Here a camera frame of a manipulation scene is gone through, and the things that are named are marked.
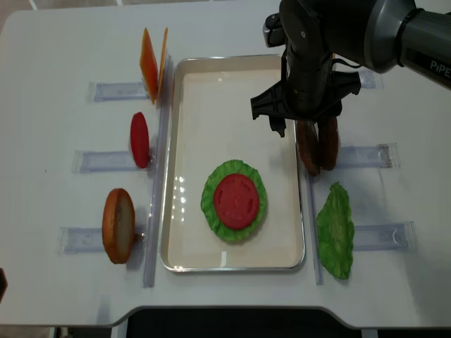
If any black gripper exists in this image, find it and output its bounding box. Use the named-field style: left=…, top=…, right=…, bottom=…
left=250, top=44, right=361, bottom=137

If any brown meat patty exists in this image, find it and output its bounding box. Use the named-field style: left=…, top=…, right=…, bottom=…
left=318, top=117, right=340, bottom=170
left=297, top=120, right=320, bottom=177

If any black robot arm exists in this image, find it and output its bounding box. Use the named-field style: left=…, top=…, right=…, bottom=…
left=251, top=1, right=450, bottom=134

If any green lettuce leaf on tray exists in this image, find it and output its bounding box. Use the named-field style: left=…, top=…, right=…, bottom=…
left=200, top=159, right=268, bottom=242

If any red tomato slice on tray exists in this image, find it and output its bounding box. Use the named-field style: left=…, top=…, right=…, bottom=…
left=214, top=173, right=260, bottom=230

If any upright green lettuce leaf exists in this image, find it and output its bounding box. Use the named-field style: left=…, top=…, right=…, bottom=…
left=316, top=182, right=355, bottom=280

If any upright red tomato slice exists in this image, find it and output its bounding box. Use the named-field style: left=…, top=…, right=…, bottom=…
left=130, top=112, right=150, bottom=168

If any orange cheese slice left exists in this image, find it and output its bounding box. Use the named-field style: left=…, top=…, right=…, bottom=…
left=140, top=28, right=159, bottom=104

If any orange cheese slice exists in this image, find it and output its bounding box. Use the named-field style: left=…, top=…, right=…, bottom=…
left=140, top=28, right=159, bottom=104
left=157, top=27, right=168, bottom=103

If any orange cheese slice right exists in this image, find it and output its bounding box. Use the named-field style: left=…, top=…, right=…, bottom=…
left=157, top=27, right=168, bottom=103

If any upright bread bun slice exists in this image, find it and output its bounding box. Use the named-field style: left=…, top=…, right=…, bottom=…
left=101, top=188, right=135, bottom=264

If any clear long strip right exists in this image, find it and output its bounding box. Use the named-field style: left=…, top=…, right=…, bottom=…
left=299, top=172, right=324, bottom=286

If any clear long strip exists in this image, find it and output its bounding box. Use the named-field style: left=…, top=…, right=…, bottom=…
left=299, top=172, right=324, bottom=286
left=143, top=54, right=174, bottom=288

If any white rectangular metal tray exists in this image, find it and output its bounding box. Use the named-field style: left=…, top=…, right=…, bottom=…
left=161, top=55, right=305, bottom=273

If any clear long strip left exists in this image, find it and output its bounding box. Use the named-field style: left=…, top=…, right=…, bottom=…
left=143, top=54, right=174, bottom=288

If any dark object at table edge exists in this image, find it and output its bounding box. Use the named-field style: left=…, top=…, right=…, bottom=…
left=0, top=268, right=8, bottom=301

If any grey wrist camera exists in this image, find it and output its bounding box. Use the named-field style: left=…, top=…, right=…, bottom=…
left=263, top=13, right=285, bottom=48

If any clear holder rail bread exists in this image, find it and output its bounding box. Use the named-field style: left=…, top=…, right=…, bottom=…
left=56, top=226, right=147, bottom=255

